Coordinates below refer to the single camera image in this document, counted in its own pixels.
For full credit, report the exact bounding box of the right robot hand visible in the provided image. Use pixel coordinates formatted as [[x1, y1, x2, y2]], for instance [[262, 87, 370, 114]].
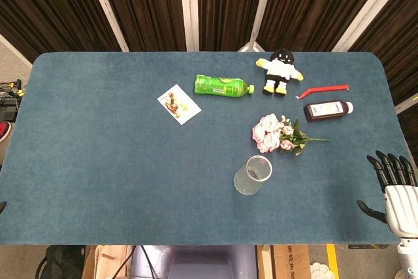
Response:
[[355, 150, 418, 237]]

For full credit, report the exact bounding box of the pink artificial flower bouquet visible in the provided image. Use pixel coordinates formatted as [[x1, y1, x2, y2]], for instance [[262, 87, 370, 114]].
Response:
[[251, 113, 333, 157]]

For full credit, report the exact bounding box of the teal carpeted table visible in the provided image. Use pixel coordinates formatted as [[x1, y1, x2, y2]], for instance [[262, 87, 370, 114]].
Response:
[[0, 51, 411, 246]]

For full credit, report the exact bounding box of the red shoe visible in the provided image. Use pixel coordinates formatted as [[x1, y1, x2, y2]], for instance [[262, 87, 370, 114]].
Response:
[[0, 121, 12, 143]]

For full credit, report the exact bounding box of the black bag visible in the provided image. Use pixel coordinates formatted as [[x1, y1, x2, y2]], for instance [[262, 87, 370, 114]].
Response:
[[35, 245, 88, 279]]

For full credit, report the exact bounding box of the brown medicine bottle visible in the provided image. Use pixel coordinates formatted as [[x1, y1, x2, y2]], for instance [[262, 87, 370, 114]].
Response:
[[303, 101, 355, 123]]

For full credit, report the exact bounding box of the light wooden crate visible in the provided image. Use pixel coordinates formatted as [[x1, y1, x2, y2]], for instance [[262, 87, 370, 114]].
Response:
[[80, 245, 133, 279]]

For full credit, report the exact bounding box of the brown cardboard box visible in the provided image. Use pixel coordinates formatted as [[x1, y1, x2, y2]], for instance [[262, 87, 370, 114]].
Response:
[[257, 245, 312, 279]]

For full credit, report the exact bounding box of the red toothbrush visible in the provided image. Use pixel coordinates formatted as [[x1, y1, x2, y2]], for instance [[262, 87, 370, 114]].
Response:
[[295, 84, 350, 101]]

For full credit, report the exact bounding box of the dark brown curtain panel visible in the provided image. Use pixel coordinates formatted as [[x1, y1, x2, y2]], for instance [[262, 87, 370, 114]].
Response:
[[93, 0, 189, 52], [0, 0, 122, 63], [257, 0, 393, 52], [197, 0, 269, 52], [348, 0, 418, 149]]

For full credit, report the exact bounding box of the black and white plush toy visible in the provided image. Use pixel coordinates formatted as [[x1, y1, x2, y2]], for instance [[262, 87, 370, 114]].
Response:
[[255, 48, 304, 97]]

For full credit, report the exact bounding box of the small picture card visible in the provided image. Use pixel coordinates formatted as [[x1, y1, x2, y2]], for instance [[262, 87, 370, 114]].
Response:
[[157, 84, 202, 126]]

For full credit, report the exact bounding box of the purple robot torso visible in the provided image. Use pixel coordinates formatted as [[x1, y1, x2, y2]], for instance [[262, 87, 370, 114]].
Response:
[[130, 245, 259, 279]]

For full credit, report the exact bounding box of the green plastic drink bottle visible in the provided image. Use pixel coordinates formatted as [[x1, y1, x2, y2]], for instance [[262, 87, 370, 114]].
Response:
[[194, 74, 255, 98]]

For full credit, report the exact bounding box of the black power strip with cables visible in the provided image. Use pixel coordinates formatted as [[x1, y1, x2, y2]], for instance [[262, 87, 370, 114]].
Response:
[[0, 78, 24, 120]]

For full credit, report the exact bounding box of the white partition frame post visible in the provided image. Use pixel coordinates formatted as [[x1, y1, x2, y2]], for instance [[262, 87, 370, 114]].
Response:
[[250, 0, 279, 43], [178, 0, 201, 52], [82, 0, 130, 53], [331, 0, 402, 53]]

